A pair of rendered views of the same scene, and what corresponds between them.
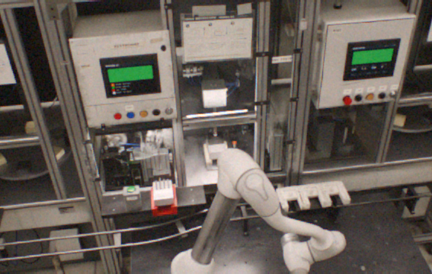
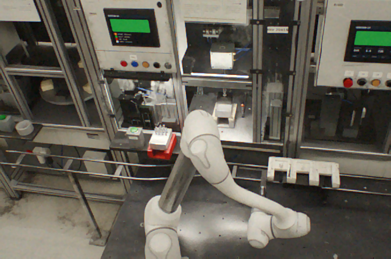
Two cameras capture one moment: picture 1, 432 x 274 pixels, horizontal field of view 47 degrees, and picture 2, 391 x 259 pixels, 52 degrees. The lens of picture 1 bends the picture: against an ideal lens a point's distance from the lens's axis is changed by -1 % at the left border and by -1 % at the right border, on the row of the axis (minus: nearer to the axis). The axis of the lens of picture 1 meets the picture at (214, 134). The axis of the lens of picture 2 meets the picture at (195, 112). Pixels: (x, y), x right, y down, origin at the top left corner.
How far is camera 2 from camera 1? 0.73 m
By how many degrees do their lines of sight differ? 18
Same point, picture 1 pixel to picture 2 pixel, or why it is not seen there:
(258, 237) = not seen: hidden behind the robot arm
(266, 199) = (208, 167)
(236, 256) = (217, 210)
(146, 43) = not seen: outside the picture
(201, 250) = (164, 199)
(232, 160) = (192, 121)
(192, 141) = (211, 97)
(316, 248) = (276, 225)
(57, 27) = not seen: outside the picture
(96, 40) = not seen: outside the picture
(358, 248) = (338, 234)
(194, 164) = not seen: hidden behind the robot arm
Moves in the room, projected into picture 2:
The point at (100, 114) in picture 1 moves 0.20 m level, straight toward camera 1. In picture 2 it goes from (109, 59) to (100, 82)
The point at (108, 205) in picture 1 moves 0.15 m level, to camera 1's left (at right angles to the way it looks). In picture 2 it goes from (118, 139) to (96, 135)
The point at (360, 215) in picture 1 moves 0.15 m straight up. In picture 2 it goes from (354, 202) to (359, 184)
